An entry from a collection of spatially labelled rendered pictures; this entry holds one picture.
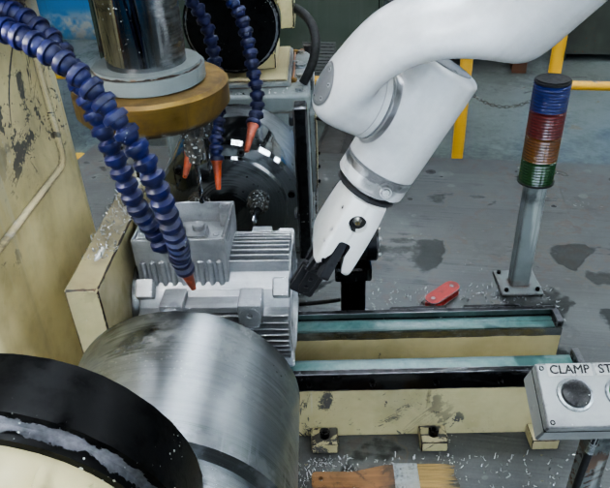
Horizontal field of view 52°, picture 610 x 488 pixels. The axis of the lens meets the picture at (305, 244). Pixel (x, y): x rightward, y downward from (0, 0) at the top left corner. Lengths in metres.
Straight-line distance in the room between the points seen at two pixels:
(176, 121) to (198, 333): 0.23
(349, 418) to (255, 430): 0.40
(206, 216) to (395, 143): 0.33
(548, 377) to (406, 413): 0.30
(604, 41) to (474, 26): 4.99
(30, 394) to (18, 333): 0.55
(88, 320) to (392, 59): 0.45
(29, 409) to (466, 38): 0.46
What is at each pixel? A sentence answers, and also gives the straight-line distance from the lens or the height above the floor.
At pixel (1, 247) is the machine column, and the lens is 0.82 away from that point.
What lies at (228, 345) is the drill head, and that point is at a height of 1.15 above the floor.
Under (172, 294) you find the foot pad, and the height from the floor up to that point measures 1.07.
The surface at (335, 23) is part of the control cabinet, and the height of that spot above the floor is 0.63.
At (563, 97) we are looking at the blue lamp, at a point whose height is 1.19.
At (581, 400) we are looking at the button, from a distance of 0.72.
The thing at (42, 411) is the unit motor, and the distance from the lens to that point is 0.31.
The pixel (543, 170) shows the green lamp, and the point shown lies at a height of 1.06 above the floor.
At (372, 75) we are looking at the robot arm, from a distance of 0.61.
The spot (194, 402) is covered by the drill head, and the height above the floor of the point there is 1.16.
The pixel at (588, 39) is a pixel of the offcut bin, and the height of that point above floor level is 0.18.
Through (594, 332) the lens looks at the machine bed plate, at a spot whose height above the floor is 0.80.
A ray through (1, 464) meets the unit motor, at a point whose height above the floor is 1.35.
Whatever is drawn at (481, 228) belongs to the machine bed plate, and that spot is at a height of 0.80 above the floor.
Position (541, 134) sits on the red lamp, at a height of 1.13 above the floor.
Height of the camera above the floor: 1.56
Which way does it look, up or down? 33 degrees down
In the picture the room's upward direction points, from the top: 3 degrees counter-clockwise
